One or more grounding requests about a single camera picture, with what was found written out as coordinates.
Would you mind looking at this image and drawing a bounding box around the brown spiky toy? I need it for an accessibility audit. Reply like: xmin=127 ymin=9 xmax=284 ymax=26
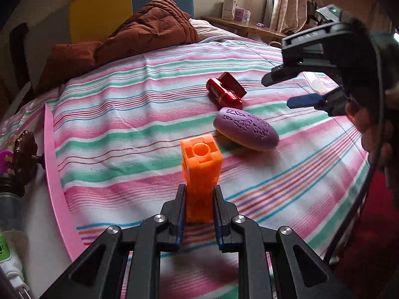
xmin=12 ymin=131 xmax=38 ymax=194

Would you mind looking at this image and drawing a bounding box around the purple box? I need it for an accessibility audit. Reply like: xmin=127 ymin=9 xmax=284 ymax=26
xmin=234 ymin=7 xmax=251 ymax=22

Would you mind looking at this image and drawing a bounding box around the red glossy toy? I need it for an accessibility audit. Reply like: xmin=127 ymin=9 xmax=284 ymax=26
xmin=206 ymin=72 xmax=247 ymax=110

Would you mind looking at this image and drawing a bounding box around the white pillow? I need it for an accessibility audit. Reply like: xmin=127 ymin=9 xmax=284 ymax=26
xmin=190 ymin=19 xmax=247 ymax=41

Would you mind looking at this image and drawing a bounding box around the green and white gadget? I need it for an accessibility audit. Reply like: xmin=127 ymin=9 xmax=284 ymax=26
xmin=0 ymin=230 xmax=25 ymax=282

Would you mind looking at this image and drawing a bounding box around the orange plastic block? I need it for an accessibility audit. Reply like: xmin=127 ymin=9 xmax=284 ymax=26
xmin=180 ymin=134 xmax=224 ymax=224

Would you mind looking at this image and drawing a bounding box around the purple suction cup toy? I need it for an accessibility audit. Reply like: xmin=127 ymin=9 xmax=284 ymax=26
xmin=0 ymin=149 xmax=14 ymax=173

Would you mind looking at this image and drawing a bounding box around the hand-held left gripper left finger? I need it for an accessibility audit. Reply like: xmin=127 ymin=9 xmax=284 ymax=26
xmin=39 ymin=183 xmax=188 ymax=299

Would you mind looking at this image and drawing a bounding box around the black and grey cylinder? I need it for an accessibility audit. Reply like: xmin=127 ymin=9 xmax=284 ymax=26
xmin=0 ymin=174 xmax=27 ymax=234

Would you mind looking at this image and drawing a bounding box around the grey yellow blue headboard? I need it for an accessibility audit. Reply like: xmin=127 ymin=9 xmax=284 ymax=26
xmin=69 ymin=0 xmax=194 ymax=43

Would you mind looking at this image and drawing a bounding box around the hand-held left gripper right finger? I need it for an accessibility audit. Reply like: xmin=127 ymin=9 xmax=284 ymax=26
xmin=212 ymin=184 xmax=356 ymax=299

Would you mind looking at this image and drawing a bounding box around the purple oval case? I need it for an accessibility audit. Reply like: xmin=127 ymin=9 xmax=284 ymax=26
xmin=213 ymin=107 xmax=279 ymax=152

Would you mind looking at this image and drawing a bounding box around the white tray with pink rim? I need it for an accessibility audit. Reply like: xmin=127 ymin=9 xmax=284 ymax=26
xmin=0 ymin=104 xmax=85 ymax=299

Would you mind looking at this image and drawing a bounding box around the person's right hand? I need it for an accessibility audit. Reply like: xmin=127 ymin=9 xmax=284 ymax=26
xmin=344 ymin=84 xmax=399 ymax=190

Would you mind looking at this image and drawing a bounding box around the white box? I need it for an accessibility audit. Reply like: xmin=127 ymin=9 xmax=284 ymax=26
xmin=222 ymin=0 xmax=237 ymax=21

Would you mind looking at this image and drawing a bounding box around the beige curtain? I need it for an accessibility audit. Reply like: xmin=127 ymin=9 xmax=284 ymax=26
xmin=264 ymin=0 xmax=312 ymax=35

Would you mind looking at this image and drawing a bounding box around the wooden desk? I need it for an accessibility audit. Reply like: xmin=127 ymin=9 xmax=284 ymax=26
xmin=201 ymin=15 xmax=287 ymax=42

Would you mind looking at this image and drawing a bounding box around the brown quilt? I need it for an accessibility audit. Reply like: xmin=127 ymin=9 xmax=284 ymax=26
xmin=36 ymin=0 xmax=201 ymax=95

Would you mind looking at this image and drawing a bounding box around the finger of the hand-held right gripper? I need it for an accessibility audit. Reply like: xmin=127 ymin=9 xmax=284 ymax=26
xmin=261 ymin=65 xmax=304 ymax=87
xmin=287 ymin=93 xmax=328 ymax=109

